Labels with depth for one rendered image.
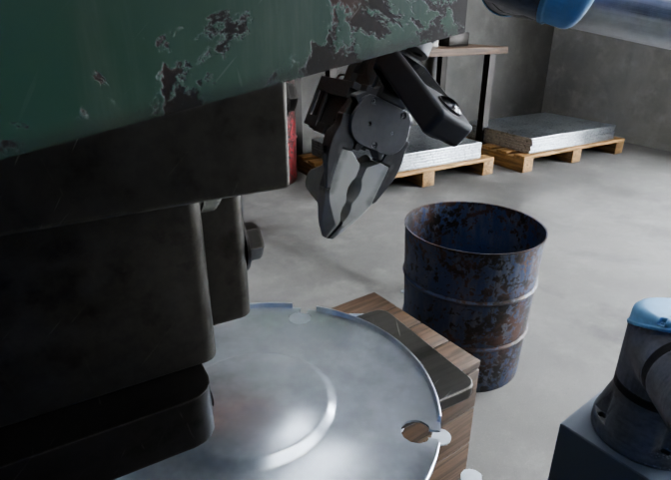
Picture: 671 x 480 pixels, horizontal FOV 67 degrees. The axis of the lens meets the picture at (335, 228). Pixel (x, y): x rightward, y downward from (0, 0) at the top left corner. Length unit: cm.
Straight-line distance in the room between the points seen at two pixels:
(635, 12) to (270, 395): 55
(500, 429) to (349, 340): 113
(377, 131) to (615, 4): 32
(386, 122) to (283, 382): 26
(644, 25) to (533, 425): 118
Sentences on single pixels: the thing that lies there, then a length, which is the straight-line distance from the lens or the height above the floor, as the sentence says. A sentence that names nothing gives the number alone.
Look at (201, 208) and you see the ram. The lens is 27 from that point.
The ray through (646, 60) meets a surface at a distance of 528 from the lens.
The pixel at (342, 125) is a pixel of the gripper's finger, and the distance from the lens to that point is 48.
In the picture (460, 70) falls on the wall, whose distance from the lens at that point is 497.
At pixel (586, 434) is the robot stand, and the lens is 96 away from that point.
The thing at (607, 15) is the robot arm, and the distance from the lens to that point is 68.
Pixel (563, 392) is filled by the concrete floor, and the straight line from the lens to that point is 177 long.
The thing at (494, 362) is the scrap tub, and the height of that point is 11.
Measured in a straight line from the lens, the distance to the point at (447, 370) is 47.
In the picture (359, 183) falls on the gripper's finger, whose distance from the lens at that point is 51.
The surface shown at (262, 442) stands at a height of 79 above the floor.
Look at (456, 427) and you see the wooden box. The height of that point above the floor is 19.
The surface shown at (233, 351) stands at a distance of 48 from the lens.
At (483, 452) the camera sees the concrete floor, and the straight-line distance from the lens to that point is 152.
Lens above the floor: 106
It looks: 23 degrees down
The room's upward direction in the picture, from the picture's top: straight up
